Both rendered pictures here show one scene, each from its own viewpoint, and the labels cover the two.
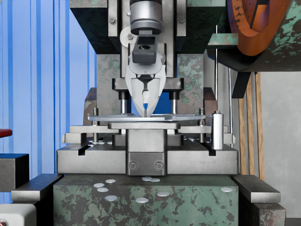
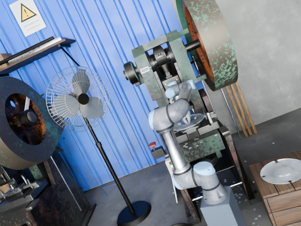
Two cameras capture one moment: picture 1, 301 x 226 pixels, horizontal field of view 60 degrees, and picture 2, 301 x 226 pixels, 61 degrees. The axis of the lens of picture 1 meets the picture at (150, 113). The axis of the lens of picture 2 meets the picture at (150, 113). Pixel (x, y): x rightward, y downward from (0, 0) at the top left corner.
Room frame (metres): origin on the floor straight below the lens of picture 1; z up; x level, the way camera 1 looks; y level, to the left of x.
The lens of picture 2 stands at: (-1.36, 0.04, 1.41)
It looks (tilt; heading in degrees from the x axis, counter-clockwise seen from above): 12 degrees down; 6
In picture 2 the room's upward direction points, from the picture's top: 24 degrees counter-clockwise
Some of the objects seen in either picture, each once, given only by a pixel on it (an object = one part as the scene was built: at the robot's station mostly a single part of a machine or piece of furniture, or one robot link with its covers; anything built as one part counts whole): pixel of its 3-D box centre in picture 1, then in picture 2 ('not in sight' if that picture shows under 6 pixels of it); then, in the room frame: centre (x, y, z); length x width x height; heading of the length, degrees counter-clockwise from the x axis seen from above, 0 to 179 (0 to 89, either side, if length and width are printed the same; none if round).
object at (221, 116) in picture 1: (217, 129); (209, 117); (0.66, -0.17, 0.75); 0.03 x 0.03 x 0.10; 89
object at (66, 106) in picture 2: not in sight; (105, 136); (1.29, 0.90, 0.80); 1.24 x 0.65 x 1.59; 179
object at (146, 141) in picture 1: (146, 146); (191, 131); (0.61, 0.01, 0.72); 0.25 x 0.14 x 0.14; 179
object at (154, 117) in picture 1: (146, 117); (187, 122); (0.66, 0.01, 0.78); 0.29 x 0.29 x 0.01
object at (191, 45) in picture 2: not in sight; (161, 59); (0.79, 0.01, 1.33); 0.67 x 0.18 x 0.18; 89
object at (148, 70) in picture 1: (146, 53); not in sight; (0.61, 0.01, 0.94); 0.09 x 0.08 x 0.12; 179
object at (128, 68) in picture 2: not in sight; (135, 73); (0.81, 0.25, 1.31); 0.22 x 0.12 x 0.22; 179
